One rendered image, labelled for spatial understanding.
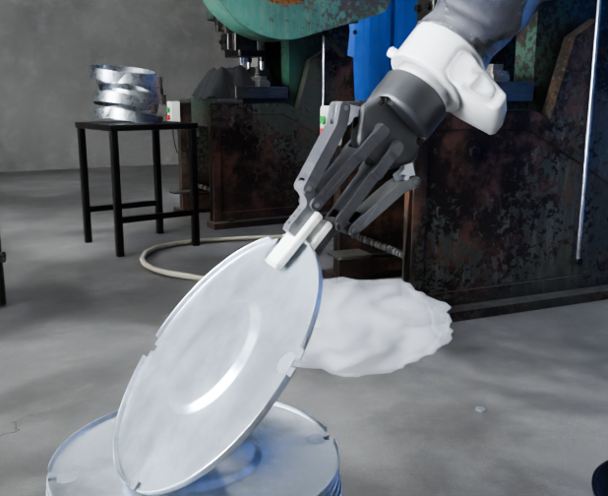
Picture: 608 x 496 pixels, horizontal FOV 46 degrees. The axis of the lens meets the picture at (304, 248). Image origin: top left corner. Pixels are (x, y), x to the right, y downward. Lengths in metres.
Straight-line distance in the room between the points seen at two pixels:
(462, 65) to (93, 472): 0.54
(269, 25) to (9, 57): 3.67
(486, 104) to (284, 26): 2.87
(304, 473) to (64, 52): 6.29
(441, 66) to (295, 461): 0.42
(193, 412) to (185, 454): 0.05
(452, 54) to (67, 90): 6.22
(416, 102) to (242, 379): 0.32
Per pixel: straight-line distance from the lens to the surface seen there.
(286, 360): 0.62
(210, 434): 0.65
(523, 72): 2.45
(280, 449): 0.77
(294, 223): 0.71
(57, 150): 6.85
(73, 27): 6.89
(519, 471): 1.41
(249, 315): 0.70
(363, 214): 0.74
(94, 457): 0.79
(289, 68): 3.87
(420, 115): 0.73
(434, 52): 0.74
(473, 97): 0.73
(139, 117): 3.21
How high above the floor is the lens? 0.67
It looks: 12 degrees down
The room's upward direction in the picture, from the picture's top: straight up
